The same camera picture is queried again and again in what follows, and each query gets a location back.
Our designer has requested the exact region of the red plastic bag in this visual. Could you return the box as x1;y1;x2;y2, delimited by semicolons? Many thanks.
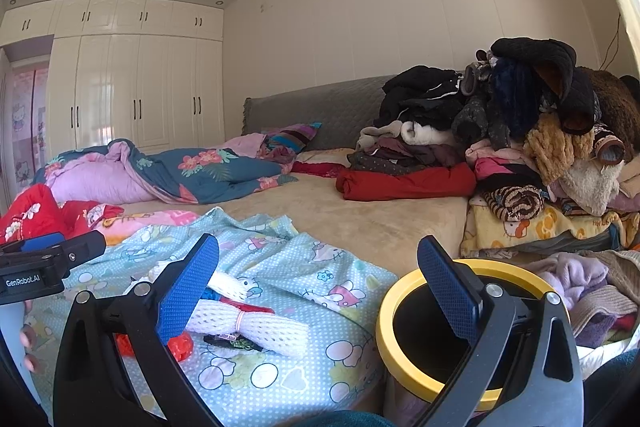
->
115;331;194;362

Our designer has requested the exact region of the black snack wrapper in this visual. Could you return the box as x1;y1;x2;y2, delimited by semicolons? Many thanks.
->
203;335;264;352

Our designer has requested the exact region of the yellow rimmed black trash bin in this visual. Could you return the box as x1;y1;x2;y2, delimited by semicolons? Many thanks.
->
375;259;553;413

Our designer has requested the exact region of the person's left hand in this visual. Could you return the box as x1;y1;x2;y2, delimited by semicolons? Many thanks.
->
20;323;39;373

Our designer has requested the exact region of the red cartoon print garment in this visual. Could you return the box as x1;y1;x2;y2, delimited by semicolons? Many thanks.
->
1;184;124;244

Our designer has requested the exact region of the yellow cartoon blanket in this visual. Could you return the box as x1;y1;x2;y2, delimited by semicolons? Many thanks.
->
460;196;639;257

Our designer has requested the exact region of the pink cartoon blanket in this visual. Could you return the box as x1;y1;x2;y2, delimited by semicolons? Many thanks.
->
96;210;200;246

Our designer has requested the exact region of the beige bed cover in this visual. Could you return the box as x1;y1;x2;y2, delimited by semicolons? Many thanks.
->
122;162;469;275

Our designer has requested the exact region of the blue floral quilt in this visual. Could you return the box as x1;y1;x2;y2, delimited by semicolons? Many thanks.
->
32;134;296;205

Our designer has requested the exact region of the lavender knit sweater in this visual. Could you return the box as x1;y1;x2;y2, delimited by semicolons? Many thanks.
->
524;253;608;311

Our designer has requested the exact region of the tiger stripe garment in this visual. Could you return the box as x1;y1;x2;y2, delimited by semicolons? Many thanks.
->
482;185;544;222

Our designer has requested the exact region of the light blue Hello Kitty sheet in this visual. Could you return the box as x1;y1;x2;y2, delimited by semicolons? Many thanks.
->
26;208;395;426

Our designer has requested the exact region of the red folded garment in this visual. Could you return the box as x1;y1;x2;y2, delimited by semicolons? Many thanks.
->
335;164;476;202

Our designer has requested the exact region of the pink Hello Kitty curtain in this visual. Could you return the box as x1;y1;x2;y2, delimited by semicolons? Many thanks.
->
4;63;49;200

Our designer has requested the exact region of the mustard fuzzy garment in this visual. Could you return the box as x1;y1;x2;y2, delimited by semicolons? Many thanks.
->
524;113;594;185

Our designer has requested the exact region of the black clothes pile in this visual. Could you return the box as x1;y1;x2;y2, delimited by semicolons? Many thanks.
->
373;37;600;148

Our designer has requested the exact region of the white built-in wardrobe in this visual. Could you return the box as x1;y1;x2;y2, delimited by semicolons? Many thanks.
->
1;0;224;156

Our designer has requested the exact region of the striped colourful pillow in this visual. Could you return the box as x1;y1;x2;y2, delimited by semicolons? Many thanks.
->
257;122;322;165

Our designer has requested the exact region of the grey quilted headboard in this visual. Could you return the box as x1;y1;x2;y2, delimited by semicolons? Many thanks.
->
242;76;390;150

